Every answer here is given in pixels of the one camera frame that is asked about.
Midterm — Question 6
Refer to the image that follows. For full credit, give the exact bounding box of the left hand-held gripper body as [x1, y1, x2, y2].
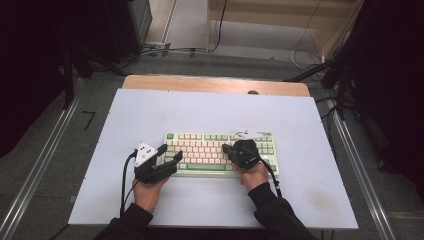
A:
[133, 142, 180, 185]

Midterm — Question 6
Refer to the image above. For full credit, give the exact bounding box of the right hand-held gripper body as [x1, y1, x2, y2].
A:
[231, 130, 273, 172]

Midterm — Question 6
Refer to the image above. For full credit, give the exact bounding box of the green and pink keyboard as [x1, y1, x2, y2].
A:
[162, 130, 280, 178]

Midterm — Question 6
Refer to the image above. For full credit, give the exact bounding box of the person's right hand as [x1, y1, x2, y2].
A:
[239, 161, 271, 193]

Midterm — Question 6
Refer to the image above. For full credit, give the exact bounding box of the person's left hand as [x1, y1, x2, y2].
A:
[131, 175, 170, 215]

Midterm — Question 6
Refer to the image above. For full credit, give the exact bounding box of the white table cover board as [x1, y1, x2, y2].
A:
[68, 87, 359, 230]

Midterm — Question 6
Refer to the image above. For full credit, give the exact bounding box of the wooden table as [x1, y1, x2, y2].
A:
[121, 74, 311, 98]

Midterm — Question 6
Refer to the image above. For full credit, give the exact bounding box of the person's dark clothing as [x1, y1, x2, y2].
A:
[143, 227, 271, 240]

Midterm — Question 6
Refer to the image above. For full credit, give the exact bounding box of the black metal stand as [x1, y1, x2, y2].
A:
[283, 59, 363, 122]
[61, 45, 128, 110]

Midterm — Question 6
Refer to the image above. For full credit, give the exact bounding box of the dark cabinet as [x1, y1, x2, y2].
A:
[102, 0, 154, 64]

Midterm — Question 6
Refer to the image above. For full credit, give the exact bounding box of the light wooden shelf unit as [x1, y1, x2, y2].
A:
[205, 0, 365, 62]

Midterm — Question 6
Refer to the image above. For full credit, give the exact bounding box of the black curtain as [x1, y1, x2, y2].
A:
[0, 0, 111, 160]
[333, 0, 424, 203]

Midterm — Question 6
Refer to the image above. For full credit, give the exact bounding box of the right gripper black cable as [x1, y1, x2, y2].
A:
[255, 155, 283, 199]

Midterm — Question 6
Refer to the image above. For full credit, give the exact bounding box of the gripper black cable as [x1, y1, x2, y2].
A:
[255, 155, 283, 199]
[119, 149, 139, 218]

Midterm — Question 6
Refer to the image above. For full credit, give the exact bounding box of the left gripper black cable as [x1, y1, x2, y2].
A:
[119, 149, 139, 218]

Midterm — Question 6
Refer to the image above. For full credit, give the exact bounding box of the bundle of floor cables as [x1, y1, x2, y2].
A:
[119, 41, 208, 69]

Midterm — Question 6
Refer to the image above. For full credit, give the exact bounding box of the white coiled cable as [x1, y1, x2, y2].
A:
[290, 42, 326, 73]

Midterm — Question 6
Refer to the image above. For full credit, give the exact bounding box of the aluminium floor rail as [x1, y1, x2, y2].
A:
[0, 95, 82, 240]
[327, 99, 398, 240]

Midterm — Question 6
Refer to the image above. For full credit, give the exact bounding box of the hanging black cable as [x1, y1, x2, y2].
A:
[209, 0, 229, 53]

